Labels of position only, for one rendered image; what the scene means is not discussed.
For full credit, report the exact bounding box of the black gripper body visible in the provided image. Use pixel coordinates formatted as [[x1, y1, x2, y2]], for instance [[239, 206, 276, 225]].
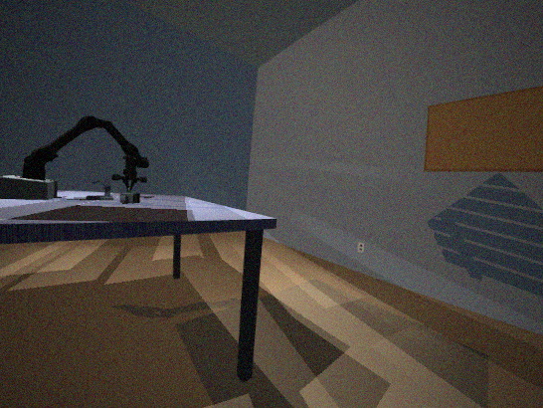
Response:
[[112, 167, 147, 182]]

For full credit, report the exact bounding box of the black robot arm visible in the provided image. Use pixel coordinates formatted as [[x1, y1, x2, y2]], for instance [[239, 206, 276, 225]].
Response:
[[23, 116, 149, 180]]

